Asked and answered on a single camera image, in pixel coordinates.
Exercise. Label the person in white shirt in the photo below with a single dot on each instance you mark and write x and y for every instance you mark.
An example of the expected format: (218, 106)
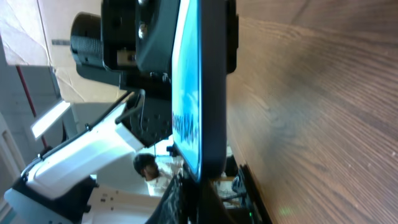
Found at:
(157, 176)

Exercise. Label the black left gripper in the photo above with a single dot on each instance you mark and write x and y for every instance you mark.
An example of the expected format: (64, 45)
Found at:
(138, 39)

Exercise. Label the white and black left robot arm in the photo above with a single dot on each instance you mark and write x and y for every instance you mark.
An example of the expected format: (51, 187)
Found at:
(171, 59)

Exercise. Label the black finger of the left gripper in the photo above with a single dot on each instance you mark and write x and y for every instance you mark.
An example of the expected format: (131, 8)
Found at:
(232, 35)

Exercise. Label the smartphone with blue screen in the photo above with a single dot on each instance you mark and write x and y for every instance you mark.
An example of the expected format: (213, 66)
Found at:
(199, 87)

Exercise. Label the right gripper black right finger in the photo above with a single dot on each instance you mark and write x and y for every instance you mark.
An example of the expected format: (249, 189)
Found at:
(249, 197)

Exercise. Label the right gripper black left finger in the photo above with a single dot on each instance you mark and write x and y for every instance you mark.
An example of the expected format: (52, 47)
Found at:
(178, 204)

